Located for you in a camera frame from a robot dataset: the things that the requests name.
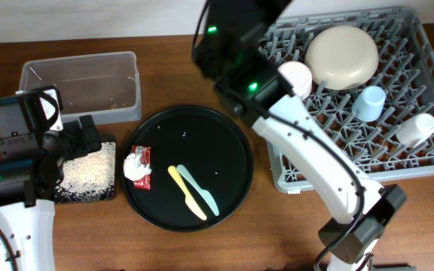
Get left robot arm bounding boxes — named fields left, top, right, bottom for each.
left=0, top=85, right=102, bottom=270

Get light blue plastic knife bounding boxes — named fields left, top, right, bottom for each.
left=176, top=164, right=220, bottom=216

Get clear plastic bin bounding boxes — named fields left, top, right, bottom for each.
left=19, top=51, right=142, bottom=125

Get yellow plastic knife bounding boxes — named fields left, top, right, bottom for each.
left=167, top=166, right=207, bottom=221

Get white tissue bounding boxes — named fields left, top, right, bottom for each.
left=123, top=153, right=151, bottom=181

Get light blue cup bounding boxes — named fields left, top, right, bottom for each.
left=352, top=86, right=386, bottom=122

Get white cup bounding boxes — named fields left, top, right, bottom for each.
left=396, top=113, right=434, bottom=148

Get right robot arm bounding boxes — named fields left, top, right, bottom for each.
left=192, top=0, right=407, bottom=270

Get round black tray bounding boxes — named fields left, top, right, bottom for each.
left=121, top=105, right=253, bottom=232

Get black rectangular tray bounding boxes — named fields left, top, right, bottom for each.
left=53, top=132, right=118, bottom=204

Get spilled white grains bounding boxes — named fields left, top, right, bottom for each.
left=55, top=142, right=117, bottom=199

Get white red wrapper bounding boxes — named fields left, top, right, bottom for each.
left=132, top=145, right=151, bottom=190

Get pink bowl with grains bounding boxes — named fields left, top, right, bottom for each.
left=278, top=61, right=313, bottom=99

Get large cream bowl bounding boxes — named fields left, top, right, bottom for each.
left=304, top=26, right=379, bottom=90

